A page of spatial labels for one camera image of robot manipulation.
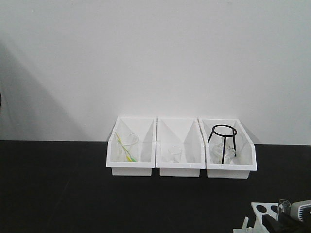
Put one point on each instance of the white storage bin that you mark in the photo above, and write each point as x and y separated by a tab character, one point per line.
186	134
242	164
131	148

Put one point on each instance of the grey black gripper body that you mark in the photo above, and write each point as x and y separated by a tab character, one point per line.
300	215

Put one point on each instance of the clear glass flask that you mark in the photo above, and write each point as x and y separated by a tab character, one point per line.
217	154

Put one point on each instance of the white middle storage bin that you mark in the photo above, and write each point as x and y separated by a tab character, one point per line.
186	134

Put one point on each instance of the black wire tripod stand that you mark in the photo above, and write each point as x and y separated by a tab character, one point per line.
226	139

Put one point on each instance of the large glass beaker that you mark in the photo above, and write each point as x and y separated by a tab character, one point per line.
131	148

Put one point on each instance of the white right storage bin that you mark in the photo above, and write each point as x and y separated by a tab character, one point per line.
242	164

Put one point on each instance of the white left storage bin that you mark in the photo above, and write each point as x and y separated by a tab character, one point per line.
131	148

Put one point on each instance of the white test tube rack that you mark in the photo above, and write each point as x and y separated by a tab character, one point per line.
260	209

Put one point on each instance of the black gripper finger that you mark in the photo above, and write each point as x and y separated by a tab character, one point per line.
270	223
288	225

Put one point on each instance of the small glass beaker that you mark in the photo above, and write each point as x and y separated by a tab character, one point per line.
174	154

